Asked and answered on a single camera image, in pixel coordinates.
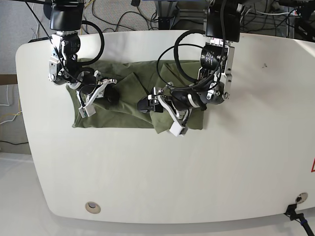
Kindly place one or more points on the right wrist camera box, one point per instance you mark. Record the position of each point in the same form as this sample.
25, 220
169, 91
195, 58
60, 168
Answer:
87, 111

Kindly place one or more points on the red warning sticker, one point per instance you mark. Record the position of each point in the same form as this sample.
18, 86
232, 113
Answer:
313, 166

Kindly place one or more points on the table grommet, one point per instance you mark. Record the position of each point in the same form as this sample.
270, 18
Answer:
93, 207
301, 198

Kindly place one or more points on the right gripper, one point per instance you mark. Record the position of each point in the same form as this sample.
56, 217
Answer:
92, 83

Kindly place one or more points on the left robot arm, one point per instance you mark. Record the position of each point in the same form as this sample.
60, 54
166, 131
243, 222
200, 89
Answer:
212, 84

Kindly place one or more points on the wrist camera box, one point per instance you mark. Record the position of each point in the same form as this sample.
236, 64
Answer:
177, 130
87, 111

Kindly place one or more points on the black clamp with cable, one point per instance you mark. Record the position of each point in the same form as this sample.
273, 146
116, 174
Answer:
299, 217

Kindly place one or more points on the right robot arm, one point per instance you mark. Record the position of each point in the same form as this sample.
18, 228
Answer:
66, 19

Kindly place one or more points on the olive green T-shirt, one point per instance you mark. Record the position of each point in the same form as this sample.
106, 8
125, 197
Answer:
135, 81

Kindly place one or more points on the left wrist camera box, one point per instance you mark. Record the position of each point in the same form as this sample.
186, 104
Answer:
177, 130

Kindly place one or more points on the left table grommet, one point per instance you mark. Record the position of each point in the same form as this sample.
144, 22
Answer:
93, 207

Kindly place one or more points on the aluminium frame leg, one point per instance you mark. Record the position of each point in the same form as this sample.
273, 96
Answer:
167, 13

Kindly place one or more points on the right table grommet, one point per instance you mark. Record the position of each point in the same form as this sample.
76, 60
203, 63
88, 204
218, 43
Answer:
301, 198

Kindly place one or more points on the black bar at table edge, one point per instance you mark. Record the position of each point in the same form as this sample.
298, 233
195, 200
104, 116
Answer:
40, 39

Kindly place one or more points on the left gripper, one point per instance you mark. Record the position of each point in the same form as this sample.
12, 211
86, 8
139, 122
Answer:
178, 103

